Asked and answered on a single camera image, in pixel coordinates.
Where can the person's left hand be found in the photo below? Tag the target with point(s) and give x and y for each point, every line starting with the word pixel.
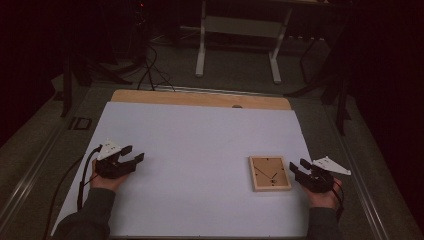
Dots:
pixel 107 183

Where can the round table grommet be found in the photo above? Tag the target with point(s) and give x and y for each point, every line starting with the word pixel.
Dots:
pixel 237 106

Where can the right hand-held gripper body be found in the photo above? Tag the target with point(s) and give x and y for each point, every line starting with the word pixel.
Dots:
pixel 316 181

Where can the black floor socket box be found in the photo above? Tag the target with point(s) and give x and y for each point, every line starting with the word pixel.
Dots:
pixel 80 123

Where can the person's right hand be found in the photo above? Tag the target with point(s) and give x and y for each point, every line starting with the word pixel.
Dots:
pixel 323 200

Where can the white table mat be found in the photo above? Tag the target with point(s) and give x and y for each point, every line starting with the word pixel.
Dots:
pixel 200 150

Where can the white metal desk frame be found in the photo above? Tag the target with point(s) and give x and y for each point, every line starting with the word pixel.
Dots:
pixel 200 60

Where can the wooden picture frame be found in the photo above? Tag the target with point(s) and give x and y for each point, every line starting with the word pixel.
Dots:
pixel 266 166

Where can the black metal stand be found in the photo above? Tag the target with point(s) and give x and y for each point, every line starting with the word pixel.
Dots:
pixel 341 110
pixel 66 93

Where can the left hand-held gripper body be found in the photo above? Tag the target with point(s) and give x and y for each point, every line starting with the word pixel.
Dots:
pixel 113 168

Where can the aluminium floor rail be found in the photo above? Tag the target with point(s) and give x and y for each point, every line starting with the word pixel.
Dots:
pixel 216 90
pixel 366 200
pixel 33 168

